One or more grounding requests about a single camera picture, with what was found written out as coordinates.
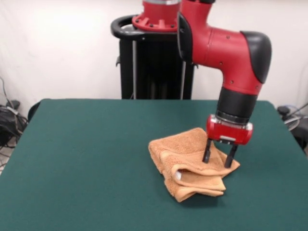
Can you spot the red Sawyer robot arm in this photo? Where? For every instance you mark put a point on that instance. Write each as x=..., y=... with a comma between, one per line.
x=223, y=48

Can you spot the dark green table cloth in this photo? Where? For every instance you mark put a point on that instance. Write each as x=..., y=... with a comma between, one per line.
x=96, y=156

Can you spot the tan terry towel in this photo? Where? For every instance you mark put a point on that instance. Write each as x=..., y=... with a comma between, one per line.
x=183, y=154

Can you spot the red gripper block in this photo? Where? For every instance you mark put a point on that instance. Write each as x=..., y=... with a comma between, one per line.
x=228, y=132

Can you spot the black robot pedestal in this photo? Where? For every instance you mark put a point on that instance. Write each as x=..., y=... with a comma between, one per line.
x=156, y=72

